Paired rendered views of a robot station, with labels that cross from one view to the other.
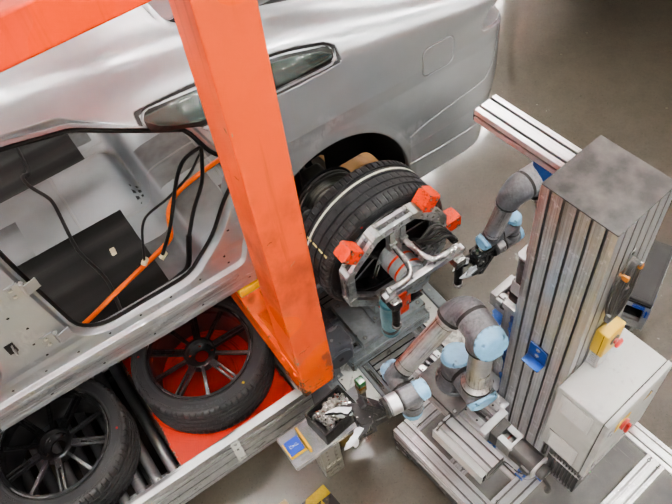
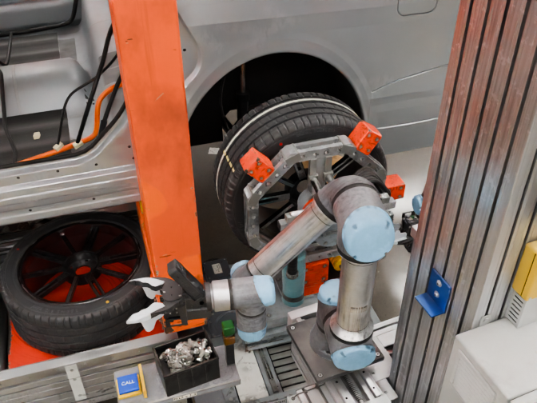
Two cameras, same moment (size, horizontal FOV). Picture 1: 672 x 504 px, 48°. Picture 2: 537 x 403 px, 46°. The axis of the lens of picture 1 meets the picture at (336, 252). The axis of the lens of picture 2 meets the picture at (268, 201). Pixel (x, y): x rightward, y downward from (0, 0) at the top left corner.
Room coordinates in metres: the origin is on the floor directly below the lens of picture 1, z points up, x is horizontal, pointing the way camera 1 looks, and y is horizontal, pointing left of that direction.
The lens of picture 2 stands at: (0.01, -0.42, 2.36)
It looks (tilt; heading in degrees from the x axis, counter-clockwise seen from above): 39 degrees down; 11
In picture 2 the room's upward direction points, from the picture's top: straight up
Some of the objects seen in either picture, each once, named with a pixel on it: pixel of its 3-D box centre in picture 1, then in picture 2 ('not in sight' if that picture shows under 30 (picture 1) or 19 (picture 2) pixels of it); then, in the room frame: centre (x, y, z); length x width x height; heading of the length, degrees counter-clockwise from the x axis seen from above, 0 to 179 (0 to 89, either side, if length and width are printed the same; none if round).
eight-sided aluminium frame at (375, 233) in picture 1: (394, 256); (315, 204); (1.88, -0.25, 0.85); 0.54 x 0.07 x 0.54; 118
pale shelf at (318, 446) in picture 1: (327, 426); (177, 377); (1.32, 0.16, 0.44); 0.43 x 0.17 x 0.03; 118
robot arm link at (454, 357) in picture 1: (457, 361); (338, 305); (1.27, -0.39, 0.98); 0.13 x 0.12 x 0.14; 19
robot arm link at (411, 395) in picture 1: (412, 394); (251, 293); (1.06, -0.18, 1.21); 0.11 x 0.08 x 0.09; 109
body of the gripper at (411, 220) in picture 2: (483, 254); (418, 225); (1.82, -0.63, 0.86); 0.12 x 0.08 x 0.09; 118
